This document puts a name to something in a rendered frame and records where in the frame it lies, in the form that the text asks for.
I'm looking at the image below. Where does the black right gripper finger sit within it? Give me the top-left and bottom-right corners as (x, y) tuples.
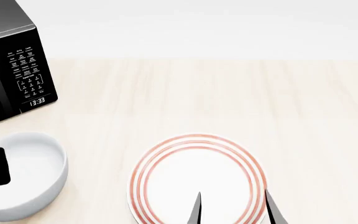
(186, 191), (203, 224)
(264, 189), (290, 224)

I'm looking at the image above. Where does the white ceramic bowl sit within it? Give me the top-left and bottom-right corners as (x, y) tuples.
(0, 131), (70, 222)

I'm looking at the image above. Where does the white plate with red rings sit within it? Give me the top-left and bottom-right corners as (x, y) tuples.
(126, 133), (269, 224)

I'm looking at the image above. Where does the black microwave oven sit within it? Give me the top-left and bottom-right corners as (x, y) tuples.
(0, 0), (59, 129)

